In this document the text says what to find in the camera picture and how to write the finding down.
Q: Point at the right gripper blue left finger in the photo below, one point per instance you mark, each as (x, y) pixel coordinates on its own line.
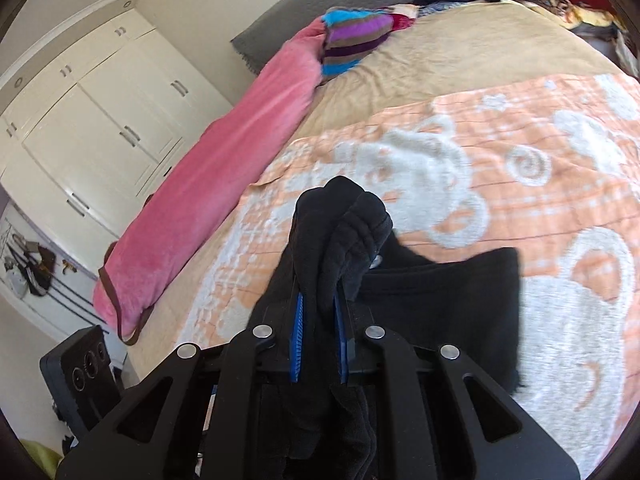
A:
(296, 337)

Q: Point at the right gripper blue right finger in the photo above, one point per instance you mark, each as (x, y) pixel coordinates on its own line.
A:
(341, 341)

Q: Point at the black JKISS sweatshirt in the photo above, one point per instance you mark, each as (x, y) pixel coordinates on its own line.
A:
(342, 240)

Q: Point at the green sleeve forearm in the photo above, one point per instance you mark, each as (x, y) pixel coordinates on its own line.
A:
(46, 458)

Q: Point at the pink plush blanket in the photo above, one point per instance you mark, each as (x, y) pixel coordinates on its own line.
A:
(206, 184)

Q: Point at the white wardrobe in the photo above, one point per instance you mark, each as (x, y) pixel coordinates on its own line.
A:
(98, 130)

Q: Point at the orange white teddy blanket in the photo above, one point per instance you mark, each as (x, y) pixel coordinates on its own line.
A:
(549, 166)

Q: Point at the striped colourful pillow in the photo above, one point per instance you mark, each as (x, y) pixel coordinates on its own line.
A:
(351, 35)

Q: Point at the beige bed sheet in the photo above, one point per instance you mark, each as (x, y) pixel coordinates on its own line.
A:
(478, 46)

